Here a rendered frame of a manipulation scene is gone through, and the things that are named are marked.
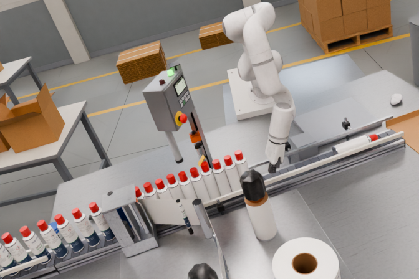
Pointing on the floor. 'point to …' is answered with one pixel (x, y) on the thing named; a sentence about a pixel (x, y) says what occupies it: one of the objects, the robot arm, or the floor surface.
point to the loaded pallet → (343, 2)
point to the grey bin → (414, 45)
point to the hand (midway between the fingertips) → (272, 168)
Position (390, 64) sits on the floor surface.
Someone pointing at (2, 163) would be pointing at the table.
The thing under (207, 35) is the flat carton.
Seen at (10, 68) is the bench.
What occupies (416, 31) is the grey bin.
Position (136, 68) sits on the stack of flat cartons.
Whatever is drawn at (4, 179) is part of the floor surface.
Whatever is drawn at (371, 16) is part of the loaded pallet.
